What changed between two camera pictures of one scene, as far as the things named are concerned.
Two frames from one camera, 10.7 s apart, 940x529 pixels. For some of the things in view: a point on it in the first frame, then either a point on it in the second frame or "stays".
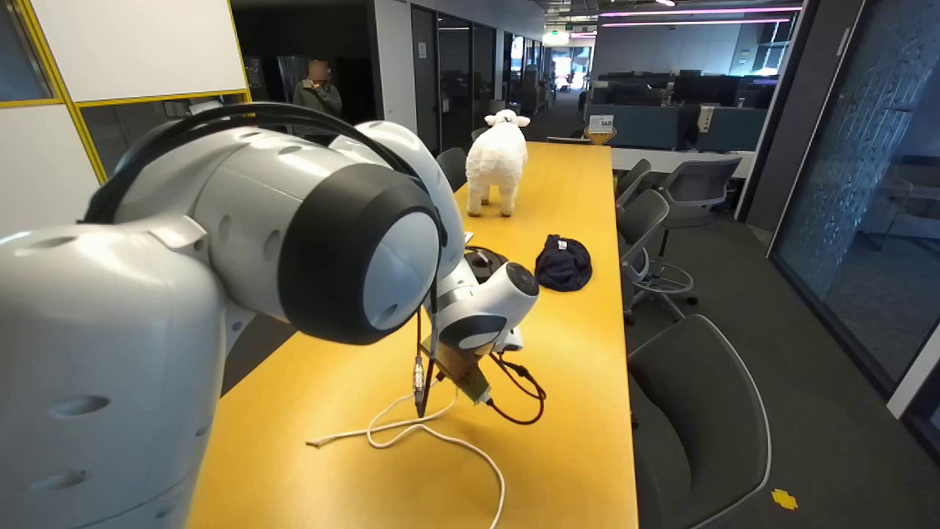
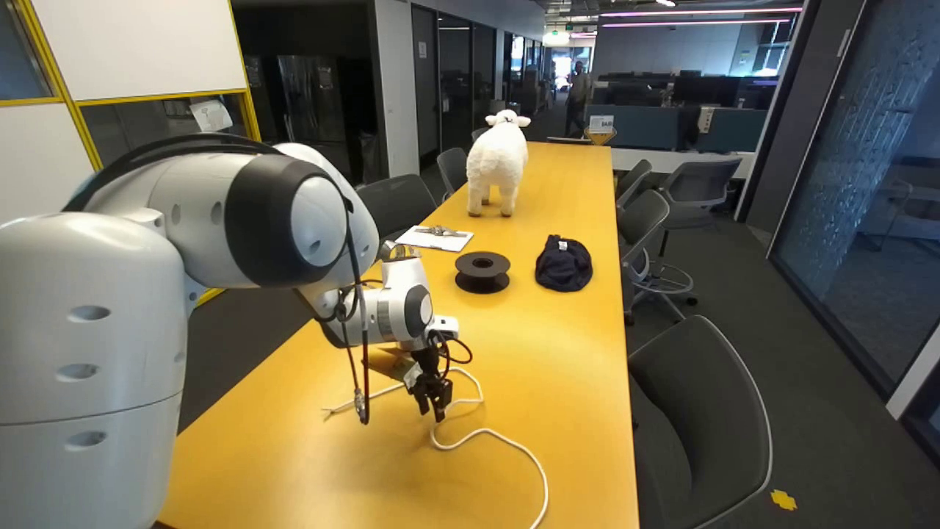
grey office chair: (699, 429) stays
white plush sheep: (493, 164) stays
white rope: (384, 437) → (474, 433)
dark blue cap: (565, 264) stays
